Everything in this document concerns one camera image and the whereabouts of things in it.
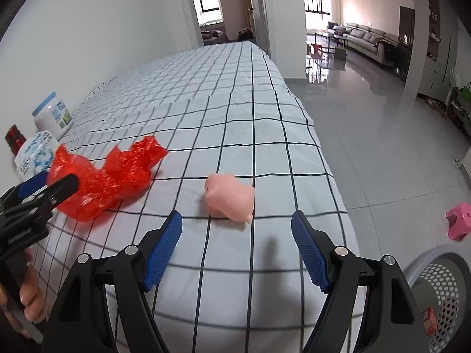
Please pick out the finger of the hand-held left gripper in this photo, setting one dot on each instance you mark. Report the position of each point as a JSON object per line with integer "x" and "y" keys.
{"x": 55, "y": 193}
{"x": 33, "y": 185}

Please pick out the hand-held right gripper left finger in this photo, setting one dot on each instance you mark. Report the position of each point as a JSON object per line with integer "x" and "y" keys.
{"x": 163, "y": 253}

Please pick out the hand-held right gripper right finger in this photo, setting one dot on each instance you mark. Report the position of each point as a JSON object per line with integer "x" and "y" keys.
{"x": 311, "y": 253}

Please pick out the red plastic bag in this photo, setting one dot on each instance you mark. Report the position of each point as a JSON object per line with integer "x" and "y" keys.
{"x": 110, "y": 176}

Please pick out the pink pig toy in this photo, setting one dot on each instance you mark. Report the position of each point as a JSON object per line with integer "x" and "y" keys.
{"x": 228, "y": 195}

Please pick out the grey perforated plastic basket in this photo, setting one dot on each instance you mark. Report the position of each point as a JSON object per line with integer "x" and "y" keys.
{"x": 419, "y": 263}

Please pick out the person's left hand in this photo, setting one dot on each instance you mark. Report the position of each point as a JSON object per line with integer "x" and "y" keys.
{"x": 35, "y": 298}

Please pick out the white bottle with red cap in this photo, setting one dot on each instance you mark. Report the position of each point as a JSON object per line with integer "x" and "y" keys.
{"x": 33, "y": 150}

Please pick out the white jar with blue label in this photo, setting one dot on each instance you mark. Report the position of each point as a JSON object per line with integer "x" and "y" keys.
{"x": 51, "y": 117}

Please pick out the red flat packet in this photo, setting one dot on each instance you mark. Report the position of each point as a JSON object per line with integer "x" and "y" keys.
{"x": 428, "y": 321}

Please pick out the pink plastic stool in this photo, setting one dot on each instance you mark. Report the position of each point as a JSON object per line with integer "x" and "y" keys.
{"x": 460, "y": 220}

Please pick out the bed with checkered sheet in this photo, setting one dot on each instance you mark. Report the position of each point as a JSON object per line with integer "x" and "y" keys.
{"x": 239, "y": 99}

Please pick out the flat cardboard pieces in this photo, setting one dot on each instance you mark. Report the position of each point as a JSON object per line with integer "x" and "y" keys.
{"x": 432, "y": 106}

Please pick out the cardboard box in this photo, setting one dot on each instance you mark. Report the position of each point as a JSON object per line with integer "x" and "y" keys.
{"x": 339, "y": 54}

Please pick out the red plastic stool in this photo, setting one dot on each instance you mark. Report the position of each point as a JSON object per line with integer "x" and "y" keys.
{"x": 315, "y": 49}

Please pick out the shoe rack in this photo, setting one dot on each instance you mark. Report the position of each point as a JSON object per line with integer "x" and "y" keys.
{"x": 460, "y": 112}

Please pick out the grey storage cabinet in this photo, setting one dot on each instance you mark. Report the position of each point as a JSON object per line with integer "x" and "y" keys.
{"x": 434, "y": 73}

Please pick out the dark coffee table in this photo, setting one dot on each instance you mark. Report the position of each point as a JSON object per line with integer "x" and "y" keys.
{"x": 331, "y": 35}

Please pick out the beige sofa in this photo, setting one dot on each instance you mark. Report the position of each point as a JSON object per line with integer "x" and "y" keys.
{"x": 364, "y": 38}

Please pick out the green bag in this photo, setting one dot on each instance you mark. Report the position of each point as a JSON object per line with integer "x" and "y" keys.
{"x": 465, "y": 91}

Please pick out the bedroom window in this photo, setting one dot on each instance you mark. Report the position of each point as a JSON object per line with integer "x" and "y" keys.
{"x": 209, "y": 5}

